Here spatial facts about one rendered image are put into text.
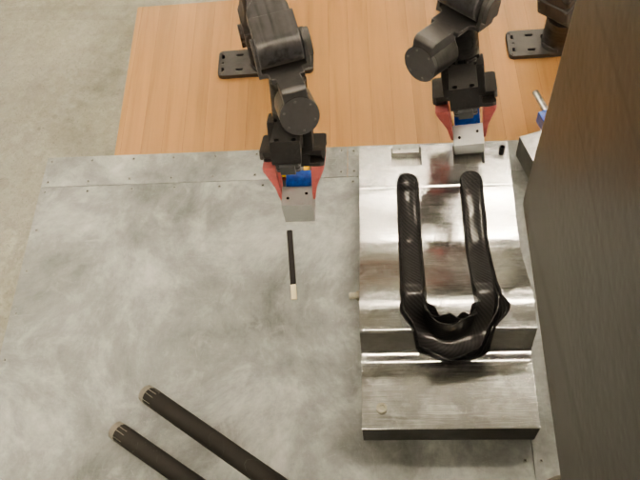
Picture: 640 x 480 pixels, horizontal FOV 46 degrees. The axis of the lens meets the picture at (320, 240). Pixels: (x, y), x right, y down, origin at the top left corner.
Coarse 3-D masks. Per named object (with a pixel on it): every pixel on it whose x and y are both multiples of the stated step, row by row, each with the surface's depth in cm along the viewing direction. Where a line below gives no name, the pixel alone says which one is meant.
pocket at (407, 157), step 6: (390, 150) 134; (396, 150) 135; (402, 150) 135; (408, 150) 135; (414, 150) 135; (420, 150) 134; (396, 156) 136; (402, 156) 136; (408, 156) 136; (414, 156) 136; (420, 156) 136; (396, 162) 135; (402, 162) 135; (408, 162) 135; (414, 162) 135; (420, 162) 135
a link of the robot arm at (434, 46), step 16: (496, 0) 108; (448, 16) 112; (464, 16) 112; (480, 16) 109; (432, 32) 110; (448, 32) 110; (416, 48) 110; (432, 48) 108; (448, 48) 111; (416, 64) 112; (432, 64) 110; (448, 64) 112
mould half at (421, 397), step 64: (384, 192) 130; (448, 192) 128; (512, 192) 127; (384, 256) 123; (448, 256) 122; (512, 256) 121; (384, 320) 113; (512, 320) 111; (384, 384) 115; (448, 384) 114; (512, 384) 114
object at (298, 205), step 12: (288, 180) 125; (300, 180) 125; (288, 192) 122; (300, 192) 122; (288, 204) 121; (300, 204) 121; (312, 204) 122; (288, 216) 124; (300, 216) 124; (312, 216) 124
